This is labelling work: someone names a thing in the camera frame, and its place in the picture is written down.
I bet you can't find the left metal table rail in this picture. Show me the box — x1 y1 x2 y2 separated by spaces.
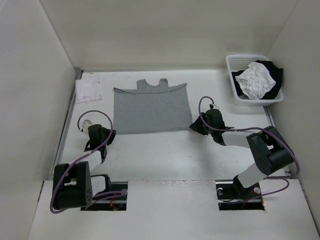
48 67 83 180

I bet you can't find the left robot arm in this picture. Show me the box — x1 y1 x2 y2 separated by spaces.
50 124 117 214

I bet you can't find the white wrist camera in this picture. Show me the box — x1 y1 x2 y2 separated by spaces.
209 103 220 110
80 119 93 136

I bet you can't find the folded white tank top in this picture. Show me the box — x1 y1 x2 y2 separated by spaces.
75 77 103 104

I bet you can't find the white plastic laundry basket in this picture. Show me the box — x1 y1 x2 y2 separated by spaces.
225 54 284 106

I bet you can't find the white tank top in basket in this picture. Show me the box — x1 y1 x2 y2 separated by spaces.
233 61 276 100

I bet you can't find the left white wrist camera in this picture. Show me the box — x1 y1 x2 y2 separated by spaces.
80 119 93 136

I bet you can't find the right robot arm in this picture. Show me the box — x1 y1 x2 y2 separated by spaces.
189 108 300 204

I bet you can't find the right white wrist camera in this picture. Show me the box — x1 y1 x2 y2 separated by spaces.
209 103 220 110

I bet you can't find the grey tank top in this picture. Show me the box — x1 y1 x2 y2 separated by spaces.
113 78 193 135

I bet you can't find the black tank top in basket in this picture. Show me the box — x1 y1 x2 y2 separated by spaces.
236 60 284 100

